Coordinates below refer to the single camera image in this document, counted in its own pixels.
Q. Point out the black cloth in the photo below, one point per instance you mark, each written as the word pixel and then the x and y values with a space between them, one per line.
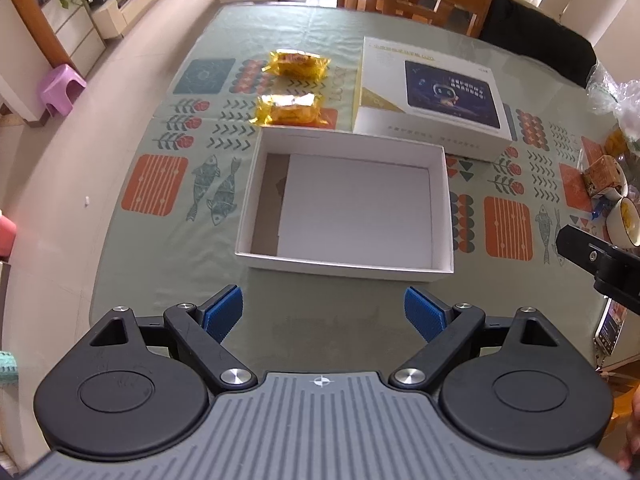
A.
pixel 540 35

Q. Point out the purple plastic stool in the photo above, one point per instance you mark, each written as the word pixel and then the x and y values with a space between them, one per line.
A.
pixel 61 87

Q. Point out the pink object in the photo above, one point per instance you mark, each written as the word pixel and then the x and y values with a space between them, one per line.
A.
pixel 6 235

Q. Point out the clear plastic bag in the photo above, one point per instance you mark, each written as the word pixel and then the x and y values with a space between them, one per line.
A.
pixel 617 95

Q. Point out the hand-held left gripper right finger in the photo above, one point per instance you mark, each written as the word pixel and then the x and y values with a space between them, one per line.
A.
pixel 424 312

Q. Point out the white bowl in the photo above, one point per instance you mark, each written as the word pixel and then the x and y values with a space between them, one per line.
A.
pixel 625 222

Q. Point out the smartphone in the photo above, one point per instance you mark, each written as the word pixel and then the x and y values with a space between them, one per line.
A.
pixel 612 327

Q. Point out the white low cabinet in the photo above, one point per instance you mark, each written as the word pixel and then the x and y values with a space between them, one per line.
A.
pixel 130 0

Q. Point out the white cardboard box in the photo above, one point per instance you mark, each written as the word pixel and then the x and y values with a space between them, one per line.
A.
pixel 350 210

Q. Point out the brown patterned snack box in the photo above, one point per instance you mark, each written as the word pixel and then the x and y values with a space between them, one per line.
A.
pixel 602 174

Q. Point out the white drawer cabinet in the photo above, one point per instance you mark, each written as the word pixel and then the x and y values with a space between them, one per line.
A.
pixel 55 50

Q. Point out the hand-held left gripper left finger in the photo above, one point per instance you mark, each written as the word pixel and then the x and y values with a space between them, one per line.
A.
pixel 224 312

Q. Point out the white box lid tablet print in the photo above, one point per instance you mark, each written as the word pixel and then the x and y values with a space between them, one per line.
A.
pixel 430 92

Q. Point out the yellow snack packet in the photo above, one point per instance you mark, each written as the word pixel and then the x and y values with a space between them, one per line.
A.
pixel 299 64
pixel 290 109

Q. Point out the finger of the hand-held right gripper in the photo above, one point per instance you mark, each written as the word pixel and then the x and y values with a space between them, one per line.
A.
pixel 582 246

